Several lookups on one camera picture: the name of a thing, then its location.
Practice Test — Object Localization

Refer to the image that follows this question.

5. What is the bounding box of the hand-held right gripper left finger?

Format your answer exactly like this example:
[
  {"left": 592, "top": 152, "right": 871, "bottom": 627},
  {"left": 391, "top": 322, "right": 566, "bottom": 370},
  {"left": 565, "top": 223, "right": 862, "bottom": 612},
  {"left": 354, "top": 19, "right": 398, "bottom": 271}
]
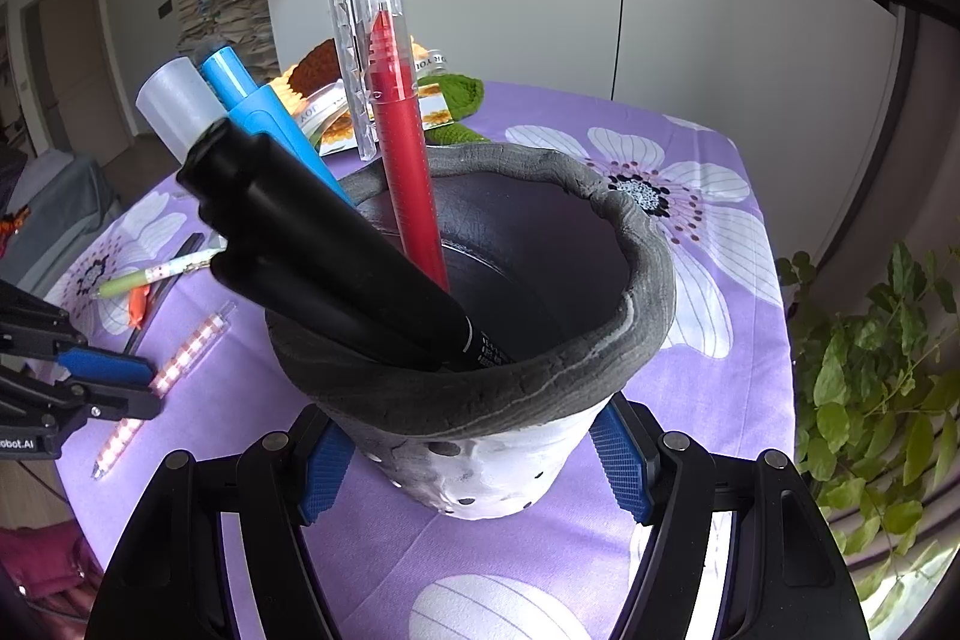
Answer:
[{"left": 88, "top": 404, "right": 357, "bottom": 640}]

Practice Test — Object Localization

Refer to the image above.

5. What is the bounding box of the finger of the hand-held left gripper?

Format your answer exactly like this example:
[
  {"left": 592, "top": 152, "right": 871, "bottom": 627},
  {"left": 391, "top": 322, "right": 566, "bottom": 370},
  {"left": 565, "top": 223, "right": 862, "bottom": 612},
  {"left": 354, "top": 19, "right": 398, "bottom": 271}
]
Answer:
[
  {"left": 0, "top": 278, "right": 152, "bottom": 387},
  {"left": 0, "top": 364, "right": 162, "bottom": 438}
]

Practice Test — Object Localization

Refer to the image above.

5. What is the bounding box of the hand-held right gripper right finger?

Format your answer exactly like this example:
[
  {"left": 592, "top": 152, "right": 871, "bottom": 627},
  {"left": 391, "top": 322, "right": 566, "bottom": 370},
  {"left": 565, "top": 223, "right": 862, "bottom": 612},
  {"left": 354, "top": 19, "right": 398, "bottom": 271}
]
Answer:
[{"left": 589, "top": 394, "right": 871, "bottom": 640}]

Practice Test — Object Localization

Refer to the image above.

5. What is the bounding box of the pink striped pen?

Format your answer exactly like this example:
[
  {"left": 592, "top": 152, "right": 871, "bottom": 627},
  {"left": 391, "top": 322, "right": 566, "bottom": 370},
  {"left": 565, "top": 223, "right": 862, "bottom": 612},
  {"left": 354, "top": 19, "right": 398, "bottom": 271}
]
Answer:
[{"left": 91, "top": 301, "right": 232, "bottom": 482}]

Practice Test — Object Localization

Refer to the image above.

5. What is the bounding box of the green pen with carrot charm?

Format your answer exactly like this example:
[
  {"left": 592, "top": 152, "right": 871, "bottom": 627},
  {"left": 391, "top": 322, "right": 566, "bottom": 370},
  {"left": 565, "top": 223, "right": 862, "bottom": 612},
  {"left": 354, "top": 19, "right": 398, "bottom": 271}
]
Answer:
[{"left": 90, "top": 248, "right": 230, "bottom": 330}]

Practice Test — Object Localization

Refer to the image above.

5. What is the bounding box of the grey clay pen holder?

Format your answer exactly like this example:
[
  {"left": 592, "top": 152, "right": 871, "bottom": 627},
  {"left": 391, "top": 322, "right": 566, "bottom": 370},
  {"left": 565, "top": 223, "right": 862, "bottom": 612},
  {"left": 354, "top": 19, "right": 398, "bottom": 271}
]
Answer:
[{"left": 266, "top": 141, "right": 676, "bottom": 522}]

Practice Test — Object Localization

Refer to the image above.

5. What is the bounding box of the black marker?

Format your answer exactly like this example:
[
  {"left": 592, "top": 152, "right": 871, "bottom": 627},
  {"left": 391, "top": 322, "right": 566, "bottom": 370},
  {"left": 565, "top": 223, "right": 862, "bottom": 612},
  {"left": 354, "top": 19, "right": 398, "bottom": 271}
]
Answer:
[{"left": 176, "top": 121, "right": 518, "bottom": 372}]

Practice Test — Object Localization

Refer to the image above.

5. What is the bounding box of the translucent white pen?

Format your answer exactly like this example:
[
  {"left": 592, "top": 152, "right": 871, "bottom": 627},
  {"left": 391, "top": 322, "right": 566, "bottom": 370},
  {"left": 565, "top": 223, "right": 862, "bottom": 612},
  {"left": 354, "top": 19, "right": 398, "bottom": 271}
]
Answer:
[{"left": 136, "top": 56, "right": 226, "bottom": 161}]

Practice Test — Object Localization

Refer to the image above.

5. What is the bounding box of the blue pen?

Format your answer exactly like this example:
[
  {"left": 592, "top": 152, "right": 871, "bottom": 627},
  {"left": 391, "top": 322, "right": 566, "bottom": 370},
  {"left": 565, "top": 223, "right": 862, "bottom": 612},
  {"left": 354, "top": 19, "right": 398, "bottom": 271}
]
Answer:
[{"left": 193, "top": 44, "right": 357, "bottom": 208}]

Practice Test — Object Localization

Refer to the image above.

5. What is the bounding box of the red pen with clear cap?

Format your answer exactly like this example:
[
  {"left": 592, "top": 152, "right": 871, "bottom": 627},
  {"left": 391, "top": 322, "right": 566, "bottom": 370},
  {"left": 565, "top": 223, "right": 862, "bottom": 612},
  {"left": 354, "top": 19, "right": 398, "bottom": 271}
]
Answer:
[{"left": 324, "top": 0, "right": 451, "bottom": 295}]

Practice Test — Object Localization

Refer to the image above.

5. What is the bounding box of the dark red bag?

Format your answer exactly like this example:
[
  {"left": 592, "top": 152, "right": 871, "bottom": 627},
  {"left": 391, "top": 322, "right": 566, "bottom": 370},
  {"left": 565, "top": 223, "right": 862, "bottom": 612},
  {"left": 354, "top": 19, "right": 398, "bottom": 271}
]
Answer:
[{"left": 0, "top": 524, "right": 102, "bottom": 618}]

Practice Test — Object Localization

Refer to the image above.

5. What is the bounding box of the purple floral tablecloth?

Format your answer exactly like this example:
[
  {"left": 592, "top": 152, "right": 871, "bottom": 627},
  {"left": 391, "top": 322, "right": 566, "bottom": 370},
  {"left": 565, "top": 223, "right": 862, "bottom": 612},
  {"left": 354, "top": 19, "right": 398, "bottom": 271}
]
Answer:
[{"left": 41, "top": 77, "right": 797, "bottom": 640}]

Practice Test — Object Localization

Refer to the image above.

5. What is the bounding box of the grey sofa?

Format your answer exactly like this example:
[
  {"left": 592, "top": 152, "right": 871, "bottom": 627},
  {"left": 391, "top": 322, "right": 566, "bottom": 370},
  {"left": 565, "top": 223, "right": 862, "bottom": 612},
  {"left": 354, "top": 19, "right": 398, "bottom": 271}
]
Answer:
[{"left": 0, "top": 152, "right": 121, "bottom": 281}]

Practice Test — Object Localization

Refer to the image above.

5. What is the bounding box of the green leafy plant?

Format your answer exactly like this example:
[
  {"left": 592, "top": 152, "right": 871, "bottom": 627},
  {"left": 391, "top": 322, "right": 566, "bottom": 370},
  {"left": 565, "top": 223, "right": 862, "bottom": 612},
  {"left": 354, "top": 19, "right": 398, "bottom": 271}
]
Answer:
[{"left": 776, "top": 242, "right": 960, "bottom": 618}]

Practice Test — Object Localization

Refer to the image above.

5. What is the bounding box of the wooden door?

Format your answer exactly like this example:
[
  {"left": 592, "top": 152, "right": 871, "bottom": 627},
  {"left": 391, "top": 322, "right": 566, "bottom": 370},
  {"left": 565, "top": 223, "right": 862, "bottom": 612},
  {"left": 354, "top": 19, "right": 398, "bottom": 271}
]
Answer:
[{"left": 21, "top": 0, "right": 136, "bottom": 161}]

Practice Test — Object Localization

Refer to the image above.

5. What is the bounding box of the sunflower print gift tag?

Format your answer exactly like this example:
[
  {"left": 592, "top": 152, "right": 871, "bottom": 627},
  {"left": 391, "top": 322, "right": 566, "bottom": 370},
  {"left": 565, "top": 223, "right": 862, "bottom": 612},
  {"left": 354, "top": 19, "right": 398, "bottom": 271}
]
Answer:
[{"left": 319, "top": 85, "right": 455, "bottom": 155}]

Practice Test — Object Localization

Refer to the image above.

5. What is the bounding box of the tall stack of papers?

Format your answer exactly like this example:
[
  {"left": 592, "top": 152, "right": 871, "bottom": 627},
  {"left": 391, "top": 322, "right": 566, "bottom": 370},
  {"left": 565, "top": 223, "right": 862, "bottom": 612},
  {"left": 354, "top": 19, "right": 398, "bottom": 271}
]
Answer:
[{"left": 169, "top": 0, "right": 278, "bottom": 86}]

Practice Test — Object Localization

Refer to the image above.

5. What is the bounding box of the crochet sunflower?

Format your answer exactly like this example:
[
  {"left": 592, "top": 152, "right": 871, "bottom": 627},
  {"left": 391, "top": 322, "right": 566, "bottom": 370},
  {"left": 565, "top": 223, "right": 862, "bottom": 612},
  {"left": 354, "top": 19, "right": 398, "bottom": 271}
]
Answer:
[{"left": 268, "top": 36, "right": 488, "bottom": 148}]

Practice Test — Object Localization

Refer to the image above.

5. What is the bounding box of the white bookcase cabinet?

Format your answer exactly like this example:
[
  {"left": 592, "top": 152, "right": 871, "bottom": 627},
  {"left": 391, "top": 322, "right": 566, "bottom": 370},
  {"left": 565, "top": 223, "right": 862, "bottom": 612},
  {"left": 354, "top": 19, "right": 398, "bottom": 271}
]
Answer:
[{"left": 259, "top": 0, "right": 920, "bottom": 281}]

